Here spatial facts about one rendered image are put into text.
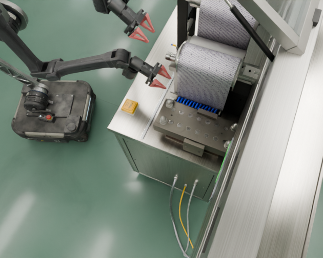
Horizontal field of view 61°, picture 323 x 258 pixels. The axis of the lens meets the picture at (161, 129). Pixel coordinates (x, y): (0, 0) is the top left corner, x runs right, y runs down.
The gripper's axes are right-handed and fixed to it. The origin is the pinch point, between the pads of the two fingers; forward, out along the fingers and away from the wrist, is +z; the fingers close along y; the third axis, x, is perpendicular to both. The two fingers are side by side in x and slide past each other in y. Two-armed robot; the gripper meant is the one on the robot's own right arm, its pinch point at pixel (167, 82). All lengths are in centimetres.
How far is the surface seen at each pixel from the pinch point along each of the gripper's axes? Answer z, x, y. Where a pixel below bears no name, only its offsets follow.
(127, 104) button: -9.9, -24.2, 11.1
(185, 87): 7.7, 6.2, 0.1
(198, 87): 11.5, 11.7, -0.1
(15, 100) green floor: -96, -169, 12
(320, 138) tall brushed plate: 39, 57, 19
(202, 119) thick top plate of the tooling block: 22.5, 3.2, 8.1
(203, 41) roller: 3.4, 15.6, -19.2
